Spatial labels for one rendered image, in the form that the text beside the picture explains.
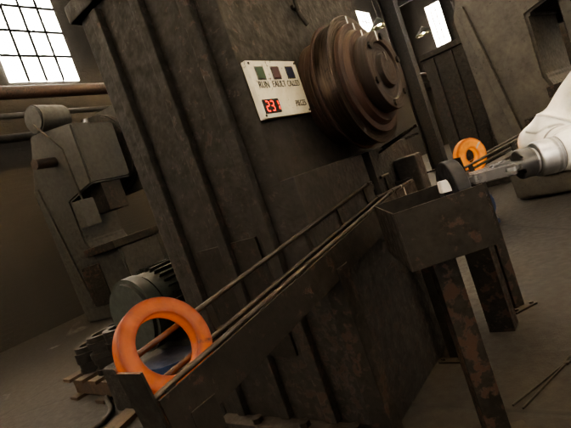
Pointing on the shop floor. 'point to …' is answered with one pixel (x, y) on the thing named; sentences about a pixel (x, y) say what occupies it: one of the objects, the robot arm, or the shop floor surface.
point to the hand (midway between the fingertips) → (452, 183)
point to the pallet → (93, 365)
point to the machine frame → (257, 194)
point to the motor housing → (492, 290)
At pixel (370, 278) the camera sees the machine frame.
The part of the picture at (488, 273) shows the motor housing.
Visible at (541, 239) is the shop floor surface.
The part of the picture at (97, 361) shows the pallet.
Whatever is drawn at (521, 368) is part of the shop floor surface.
